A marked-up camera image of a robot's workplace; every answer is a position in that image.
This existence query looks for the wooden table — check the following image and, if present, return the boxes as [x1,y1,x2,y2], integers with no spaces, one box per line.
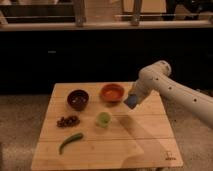
[31,83,183,171]

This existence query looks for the blue sponge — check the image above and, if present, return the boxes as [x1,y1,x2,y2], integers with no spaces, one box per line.
[124,94,138,109]

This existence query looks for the red bowl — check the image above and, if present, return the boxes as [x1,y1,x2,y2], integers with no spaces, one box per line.
[100,83,125,102]

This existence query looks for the wooden rail shelf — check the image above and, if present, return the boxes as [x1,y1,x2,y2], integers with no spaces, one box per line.
[0,0,213,31]

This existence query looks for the bunch of dark grapes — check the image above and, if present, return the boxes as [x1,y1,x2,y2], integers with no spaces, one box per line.
[57,115,80,128]

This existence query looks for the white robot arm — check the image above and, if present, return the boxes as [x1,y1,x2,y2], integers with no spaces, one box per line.
[124,60,213,129]

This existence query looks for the green cup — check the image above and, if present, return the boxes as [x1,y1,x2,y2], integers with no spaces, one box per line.
[97,112,111,128]

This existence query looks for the green chili pepper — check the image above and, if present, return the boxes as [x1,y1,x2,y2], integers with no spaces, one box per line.
[59,133,84,155]

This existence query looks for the dark brown bowl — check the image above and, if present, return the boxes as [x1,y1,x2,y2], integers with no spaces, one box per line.
[67,89,89,111]

